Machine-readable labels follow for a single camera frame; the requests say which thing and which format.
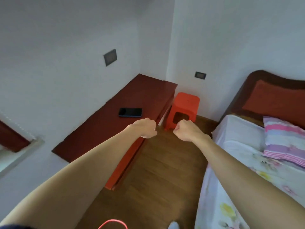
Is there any person's left hand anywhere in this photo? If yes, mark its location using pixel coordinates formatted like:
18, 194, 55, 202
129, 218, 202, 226
128, 117, 158, 139

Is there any person's right hand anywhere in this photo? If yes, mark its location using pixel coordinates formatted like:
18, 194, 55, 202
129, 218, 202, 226
173, 119, 211, 143

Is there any dark blue smartphone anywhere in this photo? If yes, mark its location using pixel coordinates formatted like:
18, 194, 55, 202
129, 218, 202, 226
118, 107, 143, 118

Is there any person's left forearm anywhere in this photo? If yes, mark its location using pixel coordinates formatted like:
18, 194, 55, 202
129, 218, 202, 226
0, 125, 143, 229

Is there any person's right forearm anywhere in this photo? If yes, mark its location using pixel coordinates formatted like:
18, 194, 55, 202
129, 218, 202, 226
190, 137, 305, 229

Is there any person's dark shirt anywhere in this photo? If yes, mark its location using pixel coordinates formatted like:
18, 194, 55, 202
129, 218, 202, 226
0, 223, 36, 229

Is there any red plastic stool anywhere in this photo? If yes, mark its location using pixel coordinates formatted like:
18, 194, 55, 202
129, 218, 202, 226
164, 92, 200, 131

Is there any white floral bed sheet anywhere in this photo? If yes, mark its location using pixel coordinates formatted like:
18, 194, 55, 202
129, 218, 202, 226
194, 114, 305, 229

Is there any brown wooden headboard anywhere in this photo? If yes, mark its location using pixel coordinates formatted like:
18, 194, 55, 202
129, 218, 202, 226
225, 70, 305, 130

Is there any red headboard cushion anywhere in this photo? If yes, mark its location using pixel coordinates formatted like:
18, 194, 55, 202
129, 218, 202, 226
242, 80, 305, 129

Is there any pink striped pillow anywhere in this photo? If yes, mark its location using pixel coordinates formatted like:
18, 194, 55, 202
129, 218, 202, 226
262, 116, 305, 168

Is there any red-framed window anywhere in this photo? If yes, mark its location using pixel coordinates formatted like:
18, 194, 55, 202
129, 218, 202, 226
0, 112, 46, 178

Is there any red-brown wall-mounted desk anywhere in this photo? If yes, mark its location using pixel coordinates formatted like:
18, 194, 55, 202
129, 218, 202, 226
51, 73, 178, 191

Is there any red cable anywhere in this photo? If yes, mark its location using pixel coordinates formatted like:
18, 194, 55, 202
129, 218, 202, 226
98, 219, 129, 229

